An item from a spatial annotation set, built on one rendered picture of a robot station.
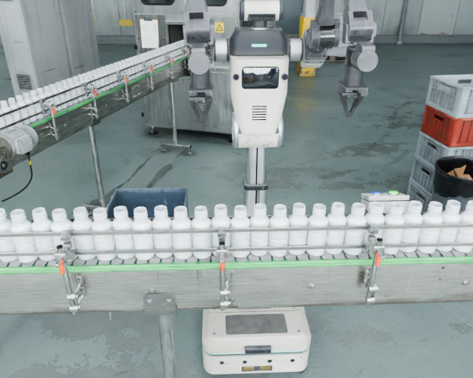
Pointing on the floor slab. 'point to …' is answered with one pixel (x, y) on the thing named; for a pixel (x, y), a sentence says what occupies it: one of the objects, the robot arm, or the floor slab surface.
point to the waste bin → (465, 188)
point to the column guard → (300, 37)
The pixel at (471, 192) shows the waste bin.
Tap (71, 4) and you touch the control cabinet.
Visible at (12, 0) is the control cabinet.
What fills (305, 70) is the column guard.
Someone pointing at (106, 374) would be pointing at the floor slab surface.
